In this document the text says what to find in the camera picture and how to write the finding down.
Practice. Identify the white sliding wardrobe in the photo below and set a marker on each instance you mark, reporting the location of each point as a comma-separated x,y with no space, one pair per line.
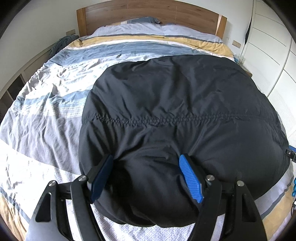
269,55

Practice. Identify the teal cloth beside bed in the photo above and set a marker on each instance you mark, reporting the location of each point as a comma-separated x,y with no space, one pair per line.
62,43

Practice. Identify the beige left wall switch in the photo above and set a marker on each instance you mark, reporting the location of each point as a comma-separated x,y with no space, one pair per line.
71,32

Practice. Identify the blue pillow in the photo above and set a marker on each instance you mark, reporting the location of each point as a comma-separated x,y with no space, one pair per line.
145,19

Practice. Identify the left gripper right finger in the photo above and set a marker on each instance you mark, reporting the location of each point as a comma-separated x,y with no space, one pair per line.
242,220

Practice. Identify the wooden bed headboard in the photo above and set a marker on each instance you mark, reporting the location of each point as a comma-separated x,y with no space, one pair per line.
168,12

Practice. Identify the beige wall switch plate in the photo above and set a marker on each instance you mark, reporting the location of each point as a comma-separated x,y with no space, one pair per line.
236,44

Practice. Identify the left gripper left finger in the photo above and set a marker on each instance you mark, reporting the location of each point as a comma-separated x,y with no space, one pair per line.
50,220

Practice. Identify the black puffy down jacket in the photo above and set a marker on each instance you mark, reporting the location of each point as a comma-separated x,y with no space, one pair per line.
147,114

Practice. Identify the wooden nightstand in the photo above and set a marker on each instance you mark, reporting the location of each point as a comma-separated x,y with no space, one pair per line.
239,60

